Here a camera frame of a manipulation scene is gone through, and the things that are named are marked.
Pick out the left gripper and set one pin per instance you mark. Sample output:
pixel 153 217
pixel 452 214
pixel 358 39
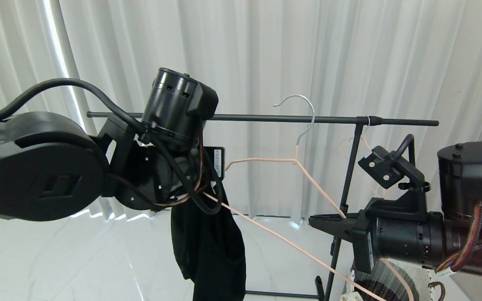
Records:
pixel 219 163

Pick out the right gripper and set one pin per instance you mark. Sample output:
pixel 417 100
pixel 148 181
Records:
pixel 400 238

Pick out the pink clothes hanger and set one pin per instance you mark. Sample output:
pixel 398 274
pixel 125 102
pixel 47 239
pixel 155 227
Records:
pixel 296 154
pixel 381 194

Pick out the black garment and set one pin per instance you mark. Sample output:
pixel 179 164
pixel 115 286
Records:
pixel 211 259

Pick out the white laundry basket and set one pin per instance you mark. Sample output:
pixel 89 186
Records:
pixel 419 288

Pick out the black clothes rack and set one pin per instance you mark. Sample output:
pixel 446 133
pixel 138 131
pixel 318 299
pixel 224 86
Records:
pixel 266 118

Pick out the white curtain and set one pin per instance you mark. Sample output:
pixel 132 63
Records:
pixel 266 50

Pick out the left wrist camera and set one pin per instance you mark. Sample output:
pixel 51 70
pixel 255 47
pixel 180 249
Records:
pixel 203 100

